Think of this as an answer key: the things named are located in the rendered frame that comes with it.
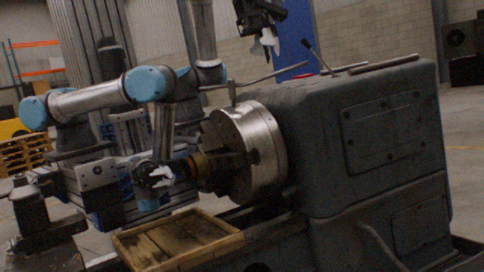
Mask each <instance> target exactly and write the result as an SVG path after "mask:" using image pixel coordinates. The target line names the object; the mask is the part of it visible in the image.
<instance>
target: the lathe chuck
mask: <svg viewBox="0 0 484 272"><path fill-rule="evenodd" d="M236 106H239V107H238V108H229V107H231V105H230V106H226V107H222V108H218V109H213V110H212V111H211V112H210V113H209V117H210V118H211V120H212V122H213V124H214V126H215V128H216V131H217V132H218V134H219V137H220V138H221V140H222V142H223V143H224V144H227V145H228V147H229V149H227V150H226V151H224V150H223V151H222V152H221V153H217V154H214V155H213V156H219V155H222V154H224V153H228V152H250V151H252V150H251V149H252V148H254V149H255V150H257V156H258V160H259V162H258V163H257V164H258V165H255V164H252V165H245V166H242V167H240V168H236V169H235V168H234V170H233V171H231V172H229V199H230V200H231V201H232V202H233V203H235V204H236V205H241V206H242V205H247V204H250V203H252V202H255V201H257V200H260V199H264V198H266V197H268V196H271V195H272V194H273V192H274V190H275V188H276V186H277V182H278V156H277V153H276V149H275V144H274V141H273V140H272V135H271V132H270V130H269V128H268V126H267V124H266V123H265V121H264V119H263V118H262V117H261V116H260V114H259V113H258V112H257V110H256V109H254V108H253V107H252V106H250V105H249V104H246V103H239V104H236ZM263 187H268V190H267V191H265V192H264V193H259V191H260V190H261V188H263Z"/></svg>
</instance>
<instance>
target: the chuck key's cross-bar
mask: <svg viewBox="0 0 484 272"><path fill-rule="evenodd" d="M307 64H309V62H308V60H306V61H303V62H301V63H298V64H295V65H292V66H290V67H288V68H285V69H282V70H279V71H277V72H274V73H272V74H269V75H267V76H261V77H259V78H257V79H254V80H251V81H248V82H242V83H235V85H234V87H235V88H239V87H246V86H249V85H253V84H255V83H257V82H261V81H263V80H265V79H269V78H271V77H273V76H279V75H280V74H283V73H287V72H290V71H291V70H294V69H297V68H299V67H301V66H305V65H307ZM223 88H228V84H226V85H210V86H202V87H199V91H206V90H214V89H223Z"/></svg>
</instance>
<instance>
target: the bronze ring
mask: <svg viewBox="0 0 484 272"><path fill-rule="evenodd" d="M211 156H213V155H212V154H211V153H206V154H205V153H204V152H203V151H202V150H198V151H197V152H196V153H193V154H190V155H189V156H185V157H183V158H180V161H179V165H180V170H181V173H182V176H183V178H184V179H185V180H186V181H187V182H190V181H199V180H202V179H206V180H207V179H209V175H210V172H211V171H210V170H209V161H208V159H207V158H210V157H211Z"/></svg>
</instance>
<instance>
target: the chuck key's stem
mask: <svg viewBox="0 0 484 272"><path fill-rule="evenodd" d="M227 80H228V94H229V99H230V100H231V108H233V107H236V99H237V94H236V88H235V86H234V85H235V79H234V78H230V79H227Z"/></svg>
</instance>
